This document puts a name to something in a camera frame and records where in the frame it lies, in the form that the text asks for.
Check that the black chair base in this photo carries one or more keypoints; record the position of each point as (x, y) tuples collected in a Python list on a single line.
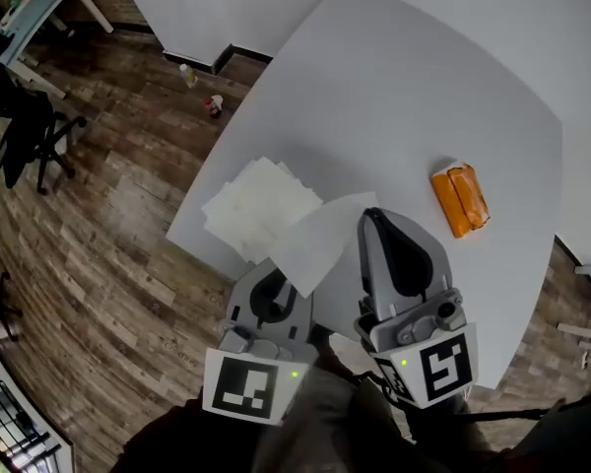
[(0, 308)]

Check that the white tissue sheet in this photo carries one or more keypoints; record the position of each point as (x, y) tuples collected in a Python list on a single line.
[(325, 239)]

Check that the black office chair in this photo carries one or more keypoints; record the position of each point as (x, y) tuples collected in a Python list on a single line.
[(24, 126)]

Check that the stack of white tissues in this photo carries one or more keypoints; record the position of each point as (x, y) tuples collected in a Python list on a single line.
[(258, 205)]

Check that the white desk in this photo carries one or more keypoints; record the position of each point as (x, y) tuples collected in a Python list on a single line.
[(34, 13)]

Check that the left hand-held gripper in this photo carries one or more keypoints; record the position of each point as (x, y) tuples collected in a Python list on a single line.
[(248, 387)]

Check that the black metal railing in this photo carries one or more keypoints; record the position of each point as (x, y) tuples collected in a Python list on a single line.
[(10, 422)]

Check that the person's clothed legs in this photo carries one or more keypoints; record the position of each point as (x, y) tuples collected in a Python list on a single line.
[(325, 431)]

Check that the orange tissue box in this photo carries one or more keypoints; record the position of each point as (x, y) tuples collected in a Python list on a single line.
[(460, 200)]

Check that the clear yellowish bottle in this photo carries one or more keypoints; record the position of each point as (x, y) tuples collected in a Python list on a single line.
[(188, 75)]

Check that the red bottle with white cap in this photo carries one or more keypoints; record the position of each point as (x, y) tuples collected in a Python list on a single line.
[(215, 106)]

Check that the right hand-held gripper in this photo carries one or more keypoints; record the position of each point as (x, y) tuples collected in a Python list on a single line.
[(443, 358)]

